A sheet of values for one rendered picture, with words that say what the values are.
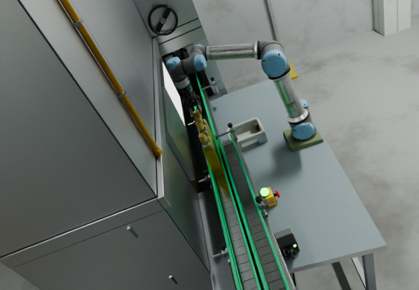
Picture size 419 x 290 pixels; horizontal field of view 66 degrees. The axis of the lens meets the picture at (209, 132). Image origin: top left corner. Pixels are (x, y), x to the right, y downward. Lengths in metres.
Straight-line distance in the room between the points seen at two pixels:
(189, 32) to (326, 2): 2.28
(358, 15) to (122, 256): 4.00
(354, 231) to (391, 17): 3.30
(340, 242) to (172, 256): 0.73
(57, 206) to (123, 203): 0.20
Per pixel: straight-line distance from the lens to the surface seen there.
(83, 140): 0.95
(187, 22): 2.48
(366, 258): 1.70
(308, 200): 1.71
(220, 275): 1.45
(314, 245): 1.57
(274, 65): 1.56
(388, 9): 4.45
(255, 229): 1.51
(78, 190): 1.07
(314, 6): 4.34
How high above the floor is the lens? 2.10
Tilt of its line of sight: 35 degrees down
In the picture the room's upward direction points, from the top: 25 degrees counter-clockwise
